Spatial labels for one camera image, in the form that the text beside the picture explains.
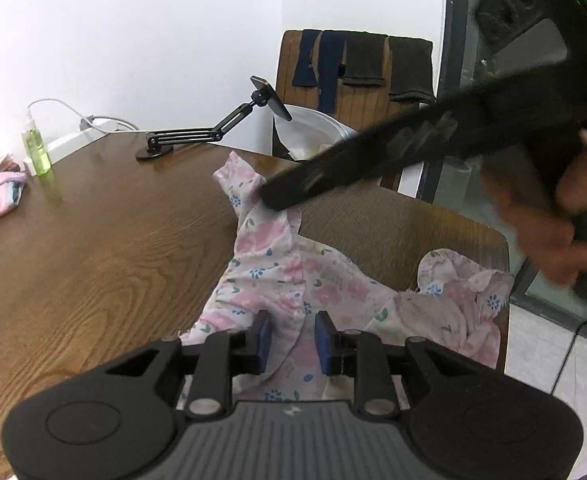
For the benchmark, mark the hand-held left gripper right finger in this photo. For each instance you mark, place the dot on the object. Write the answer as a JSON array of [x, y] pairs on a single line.
[[323, 345]]

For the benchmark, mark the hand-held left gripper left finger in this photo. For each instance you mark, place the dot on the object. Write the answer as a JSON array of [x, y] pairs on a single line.
[[262, 342]]

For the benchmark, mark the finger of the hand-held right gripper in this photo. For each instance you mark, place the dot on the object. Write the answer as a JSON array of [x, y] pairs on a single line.
[[373, 152]]

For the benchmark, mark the pink floral garment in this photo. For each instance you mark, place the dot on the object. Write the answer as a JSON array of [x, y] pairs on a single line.
[[273, 240]]

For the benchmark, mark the person's right hand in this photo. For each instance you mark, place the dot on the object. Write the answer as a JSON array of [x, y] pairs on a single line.
[[538, 225]]

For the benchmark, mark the wooden chair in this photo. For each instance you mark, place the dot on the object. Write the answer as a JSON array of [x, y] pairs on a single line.
[[363, 105]]

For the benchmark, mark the white plastic basin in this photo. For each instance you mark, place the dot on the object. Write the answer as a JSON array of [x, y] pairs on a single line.
[[313, 127]]

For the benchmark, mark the long dark olive cloth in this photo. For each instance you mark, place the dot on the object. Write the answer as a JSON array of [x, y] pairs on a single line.
[[411, 67]]

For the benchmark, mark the long navy cloth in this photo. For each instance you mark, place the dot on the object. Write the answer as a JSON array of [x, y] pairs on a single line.
[[329, 70]]

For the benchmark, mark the short dark olive cloth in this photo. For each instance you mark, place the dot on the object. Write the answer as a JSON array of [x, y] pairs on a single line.
[[366, 57]]

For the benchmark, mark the short navy cloth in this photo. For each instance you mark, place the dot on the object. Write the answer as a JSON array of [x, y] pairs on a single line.
[[306, 60]]

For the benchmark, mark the smartphone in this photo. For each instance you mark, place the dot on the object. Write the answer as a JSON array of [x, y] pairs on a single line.
[[272, 97]]

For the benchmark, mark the white power strip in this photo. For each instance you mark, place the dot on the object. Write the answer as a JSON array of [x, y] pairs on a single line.
[[81, 137]]

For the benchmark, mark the green spray bottle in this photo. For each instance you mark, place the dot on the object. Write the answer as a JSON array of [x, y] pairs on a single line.
[[36, 150]]

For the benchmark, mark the glass door with dark frame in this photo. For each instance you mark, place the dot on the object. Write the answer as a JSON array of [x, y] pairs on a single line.
[[461, 60]]

